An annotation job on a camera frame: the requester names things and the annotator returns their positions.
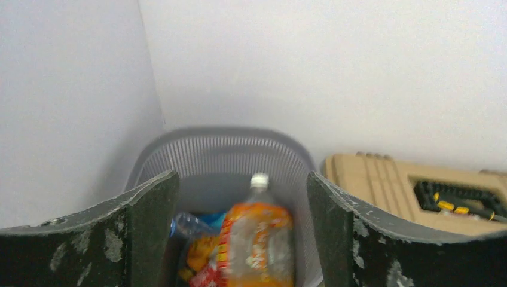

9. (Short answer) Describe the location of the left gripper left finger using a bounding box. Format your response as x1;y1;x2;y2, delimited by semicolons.
1;171;179;286

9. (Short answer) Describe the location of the grey mesh waste bin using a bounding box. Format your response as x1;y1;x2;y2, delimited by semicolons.
126;126;323;286

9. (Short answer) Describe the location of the orange label bottle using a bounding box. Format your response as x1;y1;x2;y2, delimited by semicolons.
178;235;219;282
190;173;296;287

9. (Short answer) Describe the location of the tan plastic toolbox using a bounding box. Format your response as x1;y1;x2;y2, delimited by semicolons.
322;153;506;236

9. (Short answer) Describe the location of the screwdriver on toolbox lid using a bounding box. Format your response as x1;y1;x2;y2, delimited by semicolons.
433;192;506;222

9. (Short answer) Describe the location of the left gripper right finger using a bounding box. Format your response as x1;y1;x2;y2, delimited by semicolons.
307;172;506;286

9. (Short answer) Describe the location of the clear bottle blue label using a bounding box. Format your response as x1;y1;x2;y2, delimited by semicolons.
169;212;225;240

